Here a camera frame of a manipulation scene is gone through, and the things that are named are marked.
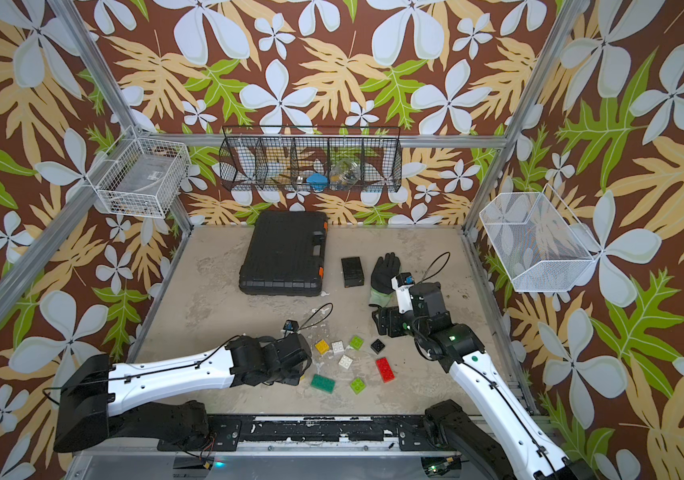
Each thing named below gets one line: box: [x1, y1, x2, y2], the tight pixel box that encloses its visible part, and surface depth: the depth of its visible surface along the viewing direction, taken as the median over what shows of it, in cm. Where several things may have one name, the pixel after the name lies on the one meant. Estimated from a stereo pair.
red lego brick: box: [376, 357, 396, 384], surface depth 85 cm
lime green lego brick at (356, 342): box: [349, 336, 365, 351], surface depth 91 cm
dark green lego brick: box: [310, 374, 336, 394], surface depth 84 cm
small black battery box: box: [341, 256, 365, 288], surface depth 103 cm
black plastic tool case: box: [239, 211, 329, 297], surface depth 102 cm
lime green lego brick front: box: [350, 377, 367, 395], surface depth 83 cm
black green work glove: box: [368, 252, 401, 308], surface depth 104 cm
